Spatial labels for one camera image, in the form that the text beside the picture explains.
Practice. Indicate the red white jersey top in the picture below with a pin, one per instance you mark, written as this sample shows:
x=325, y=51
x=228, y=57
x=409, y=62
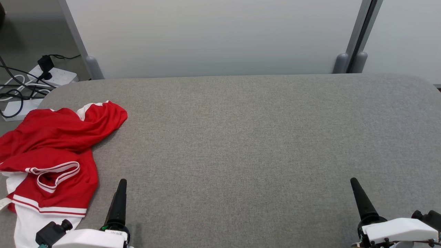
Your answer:
x=72, y=189

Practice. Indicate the light grey partition post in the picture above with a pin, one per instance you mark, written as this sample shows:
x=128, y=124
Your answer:
x=355, y=34
x=77, y=38

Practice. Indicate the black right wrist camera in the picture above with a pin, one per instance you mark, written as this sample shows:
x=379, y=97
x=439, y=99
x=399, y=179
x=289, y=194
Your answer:
x=430, y=218

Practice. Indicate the white power strip with plugs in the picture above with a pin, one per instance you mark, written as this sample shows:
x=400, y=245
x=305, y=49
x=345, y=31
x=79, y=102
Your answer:
x=60, y=76

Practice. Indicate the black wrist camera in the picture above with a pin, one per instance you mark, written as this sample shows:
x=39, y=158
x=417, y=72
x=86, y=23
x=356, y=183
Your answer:
x=430, y=218
x=51, y=232

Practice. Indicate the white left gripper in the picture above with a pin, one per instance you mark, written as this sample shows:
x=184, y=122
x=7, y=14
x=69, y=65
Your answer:
x=89, y=239

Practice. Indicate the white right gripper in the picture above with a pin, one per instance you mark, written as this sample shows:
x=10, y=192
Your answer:
x=399, y=230

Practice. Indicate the plain white power strip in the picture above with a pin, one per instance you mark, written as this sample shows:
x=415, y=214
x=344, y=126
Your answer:
x=13, y=110

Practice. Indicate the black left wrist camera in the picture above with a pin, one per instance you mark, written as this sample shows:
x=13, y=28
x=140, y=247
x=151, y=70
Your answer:
x=51, y=232

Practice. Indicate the dark grey partition post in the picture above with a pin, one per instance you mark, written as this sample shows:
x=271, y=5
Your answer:
x=367, y=27

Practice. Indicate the red shorts with white stripes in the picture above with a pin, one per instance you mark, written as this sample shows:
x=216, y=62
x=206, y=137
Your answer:
x=69, y=127

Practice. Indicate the black power adapter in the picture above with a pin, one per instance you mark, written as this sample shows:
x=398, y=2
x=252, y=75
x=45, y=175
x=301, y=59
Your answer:
x=45, y=63

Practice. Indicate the dark brown furniture piece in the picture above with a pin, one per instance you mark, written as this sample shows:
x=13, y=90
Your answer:
x=1, y=13

